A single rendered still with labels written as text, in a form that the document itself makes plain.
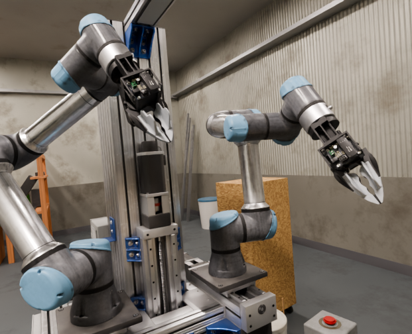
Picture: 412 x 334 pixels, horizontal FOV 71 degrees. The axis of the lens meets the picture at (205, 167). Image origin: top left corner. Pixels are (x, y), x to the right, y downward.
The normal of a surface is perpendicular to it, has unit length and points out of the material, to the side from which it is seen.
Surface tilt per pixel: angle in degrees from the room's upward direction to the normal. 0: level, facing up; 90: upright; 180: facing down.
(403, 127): 90
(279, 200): 90
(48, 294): 96
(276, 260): 90
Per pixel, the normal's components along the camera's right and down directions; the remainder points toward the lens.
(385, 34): -0.86, 0.09
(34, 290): -0.18, 0.16
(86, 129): 0.50, -0.01
